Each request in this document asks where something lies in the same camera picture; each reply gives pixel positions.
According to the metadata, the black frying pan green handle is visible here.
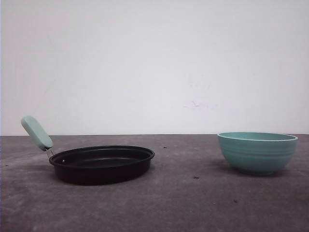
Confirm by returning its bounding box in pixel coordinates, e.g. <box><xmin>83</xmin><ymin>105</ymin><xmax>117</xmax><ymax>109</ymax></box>
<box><xmin>21</xmin><ymin>116</ymin><xmax>155</xmax><ymax>185</ymax></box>

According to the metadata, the green ceramic bowl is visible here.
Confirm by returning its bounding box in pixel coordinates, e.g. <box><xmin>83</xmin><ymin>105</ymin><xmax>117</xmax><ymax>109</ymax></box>
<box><xmin>217</xmin><ymin>132</ymin><xmax>298</xmax><ymax>175</ymax></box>

